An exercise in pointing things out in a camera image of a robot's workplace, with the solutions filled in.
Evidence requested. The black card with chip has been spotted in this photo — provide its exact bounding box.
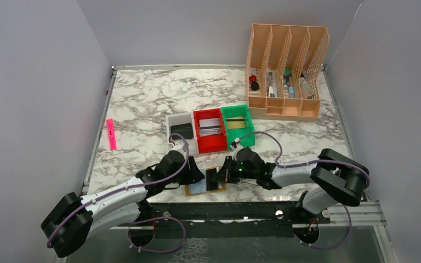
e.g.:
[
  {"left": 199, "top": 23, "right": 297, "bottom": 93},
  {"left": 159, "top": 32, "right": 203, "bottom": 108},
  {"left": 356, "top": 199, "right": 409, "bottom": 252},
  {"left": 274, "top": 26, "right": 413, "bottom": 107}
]
[{"left": 206, "top": 168, "right": 219, "bottom": 191}]

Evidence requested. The yellow-brown card holder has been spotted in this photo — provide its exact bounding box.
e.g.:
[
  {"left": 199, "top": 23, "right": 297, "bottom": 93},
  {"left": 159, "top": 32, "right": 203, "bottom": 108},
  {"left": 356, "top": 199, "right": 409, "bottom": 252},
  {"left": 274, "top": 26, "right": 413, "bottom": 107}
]
[{"left": 185, "top": 167, "right": 226, "bottom": 196}]

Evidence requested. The red plastic bin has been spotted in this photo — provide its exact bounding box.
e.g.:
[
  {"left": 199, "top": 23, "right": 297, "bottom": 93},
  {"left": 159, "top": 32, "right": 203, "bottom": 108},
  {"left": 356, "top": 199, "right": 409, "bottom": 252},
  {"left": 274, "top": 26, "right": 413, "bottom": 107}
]
[{"left": 193, "top": 108, "right": 227, "bottom": 153}]

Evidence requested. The white plastic bin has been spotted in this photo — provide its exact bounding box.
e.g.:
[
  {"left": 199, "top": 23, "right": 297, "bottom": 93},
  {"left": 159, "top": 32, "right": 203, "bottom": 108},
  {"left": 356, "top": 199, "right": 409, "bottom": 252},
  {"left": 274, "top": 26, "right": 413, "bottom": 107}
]
[{"left": 166, "top": 112, "right": 199, "bottom": 156}]

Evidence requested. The green plastic bin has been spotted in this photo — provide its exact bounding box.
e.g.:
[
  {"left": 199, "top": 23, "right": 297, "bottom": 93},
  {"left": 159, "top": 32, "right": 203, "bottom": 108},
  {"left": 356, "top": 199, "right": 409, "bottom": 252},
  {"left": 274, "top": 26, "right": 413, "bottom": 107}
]
[{"left": 220, "top": 105, "right": 254, "bottom": 149}]

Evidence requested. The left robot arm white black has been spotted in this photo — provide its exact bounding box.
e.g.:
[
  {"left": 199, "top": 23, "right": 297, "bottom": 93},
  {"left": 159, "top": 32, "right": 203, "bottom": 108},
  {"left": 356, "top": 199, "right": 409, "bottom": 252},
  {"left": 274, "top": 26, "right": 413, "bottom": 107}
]
[{"left": 41, "top": 150, "right": 205, "bottom": 258}]

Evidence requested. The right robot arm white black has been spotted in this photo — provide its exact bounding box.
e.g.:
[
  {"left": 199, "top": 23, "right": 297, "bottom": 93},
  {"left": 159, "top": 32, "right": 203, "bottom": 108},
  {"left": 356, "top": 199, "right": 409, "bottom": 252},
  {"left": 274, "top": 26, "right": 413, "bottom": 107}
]
[{"left": 210, "top": 147, "right": 370, "bottom": 218}]

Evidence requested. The black card in white bin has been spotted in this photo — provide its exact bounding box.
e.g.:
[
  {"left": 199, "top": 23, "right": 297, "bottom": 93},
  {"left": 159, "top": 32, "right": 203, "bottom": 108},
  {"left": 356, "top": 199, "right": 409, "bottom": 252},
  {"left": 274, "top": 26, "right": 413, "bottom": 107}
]
[{"left": 170, "top": 123, "right": 194, "bottom": 140}]

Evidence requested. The gold card with stripe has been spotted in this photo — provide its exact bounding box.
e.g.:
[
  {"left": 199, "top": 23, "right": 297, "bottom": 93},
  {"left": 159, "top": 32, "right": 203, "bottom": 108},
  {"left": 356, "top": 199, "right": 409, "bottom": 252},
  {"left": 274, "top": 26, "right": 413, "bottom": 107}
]
[{"left": 225, "top": 116, "right": 246, "bottom": 130}]

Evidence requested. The white cards stack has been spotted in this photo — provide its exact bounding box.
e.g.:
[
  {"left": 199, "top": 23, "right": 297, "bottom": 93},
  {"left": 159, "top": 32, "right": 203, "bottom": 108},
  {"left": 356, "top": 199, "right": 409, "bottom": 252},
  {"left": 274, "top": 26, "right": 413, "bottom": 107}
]
[{"left": 198, "top": 118, "right": 221, "bottom": 137}]

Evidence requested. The pink highlighter marker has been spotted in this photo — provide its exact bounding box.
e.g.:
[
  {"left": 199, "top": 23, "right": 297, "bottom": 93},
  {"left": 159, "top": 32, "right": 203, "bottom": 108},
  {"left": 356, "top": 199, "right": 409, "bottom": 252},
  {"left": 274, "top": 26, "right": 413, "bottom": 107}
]
[{"left": 106, "top": 118, "right": 117, "bottom": 151}]

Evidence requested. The red and black stamp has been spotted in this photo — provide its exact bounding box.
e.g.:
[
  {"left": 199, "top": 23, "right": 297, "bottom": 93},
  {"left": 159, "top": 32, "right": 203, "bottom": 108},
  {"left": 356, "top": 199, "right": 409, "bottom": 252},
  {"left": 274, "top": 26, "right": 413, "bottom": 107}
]
[{"left": 248, "top": 75, "right": 260, "bottom": 91}]

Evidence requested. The peach plastic desk organizer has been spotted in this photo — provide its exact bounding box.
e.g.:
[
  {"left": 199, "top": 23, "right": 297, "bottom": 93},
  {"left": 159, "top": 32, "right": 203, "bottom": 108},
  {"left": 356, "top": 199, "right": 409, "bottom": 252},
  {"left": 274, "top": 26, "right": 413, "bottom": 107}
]
[{"left": 244, "top": 24, "right": 329, "bottom": 122}]

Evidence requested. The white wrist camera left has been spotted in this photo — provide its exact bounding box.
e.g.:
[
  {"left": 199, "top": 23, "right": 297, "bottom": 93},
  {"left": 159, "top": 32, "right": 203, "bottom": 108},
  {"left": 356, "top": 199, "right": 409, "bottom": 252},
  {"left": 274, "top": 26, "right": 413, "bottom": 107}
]
[{"left": 168, "top": 141, "right": 187, "bottom": 155}]

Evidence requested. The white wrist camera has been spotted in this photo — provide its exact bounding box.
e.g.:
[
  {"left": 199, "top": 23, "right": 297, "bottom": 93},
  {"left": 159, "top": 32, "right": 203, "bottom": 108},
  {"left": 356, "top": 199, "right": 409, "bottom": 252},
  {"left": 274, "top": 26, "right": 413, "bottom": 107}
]
[
  {"left": 230, "top": 141, "right": 244, "bottom": 151},
  {"left": 168, "top": 141, "right": 187, "bottom": 155}
]

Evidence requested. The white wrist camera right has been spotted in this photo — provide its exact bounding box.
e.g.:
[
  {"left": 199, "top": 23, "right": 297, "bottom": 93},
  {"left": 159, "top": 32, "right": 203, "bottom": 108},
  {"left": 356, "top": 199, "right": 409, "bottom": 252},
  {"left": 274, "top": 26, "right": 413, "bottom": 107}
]
[{"left": 230, "top": 141, "right": 244, "bottom": 151}]

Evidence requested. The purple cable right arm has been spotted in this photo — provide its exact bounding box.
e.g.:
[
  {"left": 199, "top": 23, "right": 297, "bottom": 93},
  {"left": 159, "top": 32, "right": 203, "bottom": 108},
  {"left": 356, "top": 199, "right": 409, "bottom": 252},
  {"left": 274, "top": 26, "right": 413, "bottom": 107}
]
[{"left": 230, "top": 131, "right": 371, "bottom": 187}]

